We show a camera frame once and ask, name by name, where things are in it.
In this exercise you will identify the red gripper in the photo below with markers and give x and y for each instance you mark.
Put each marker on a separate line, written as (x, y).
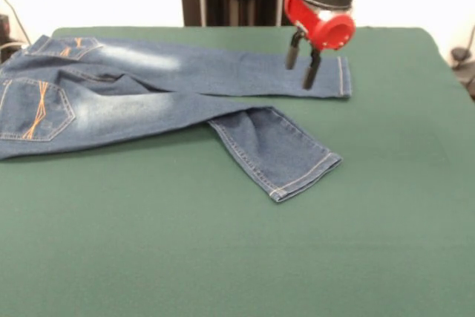
(319, 23)

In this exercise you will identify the blue denim jeans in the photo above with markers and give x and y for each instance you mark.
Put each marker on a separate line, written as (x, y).
(148, 109)

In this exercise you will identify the grey office chair base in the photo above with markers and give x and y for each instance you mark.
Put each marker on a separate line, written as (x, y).
(464, 68)

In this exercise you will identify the dark green table cloth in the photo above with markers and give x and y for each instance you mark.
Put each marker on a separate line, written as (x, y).
(334, 239)

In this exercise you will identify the black equipment pile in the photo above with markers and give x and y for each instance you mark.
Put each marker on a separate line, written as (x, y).
(7, 38)

